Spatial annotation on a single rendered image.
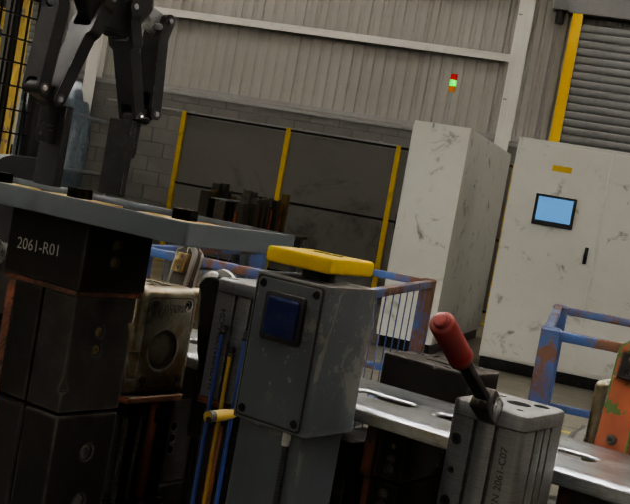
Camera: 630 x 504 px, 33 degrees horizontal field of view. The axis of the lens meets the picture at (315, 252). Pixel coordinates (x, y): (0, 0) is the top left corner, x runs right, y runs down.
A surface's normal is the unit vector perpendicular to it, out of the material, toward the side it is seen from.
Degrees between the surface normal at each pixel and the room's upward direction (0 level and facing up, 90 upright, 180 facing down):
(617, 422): 78
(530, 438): 90
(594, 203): 90
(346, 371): 90
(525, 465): 90
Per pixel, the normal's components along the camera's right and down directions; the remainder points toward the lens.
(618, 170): -0.25, 0.00
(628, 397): -0.52, -0.26
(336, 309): 0.80, 0.18
